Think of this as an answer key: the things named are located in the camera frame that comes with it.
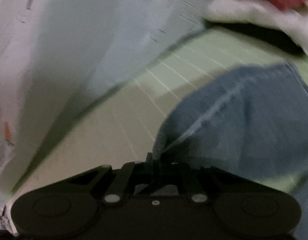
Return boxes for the blue denim jeans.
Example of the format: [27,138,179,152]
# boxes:
[152,62,308,239]

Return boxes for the carrot print bed sheet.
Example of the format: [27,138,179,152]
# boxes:
[0,0,207,201]

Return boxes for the white folded shirt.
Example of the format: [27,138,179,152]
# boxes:
[203,0,308,55]

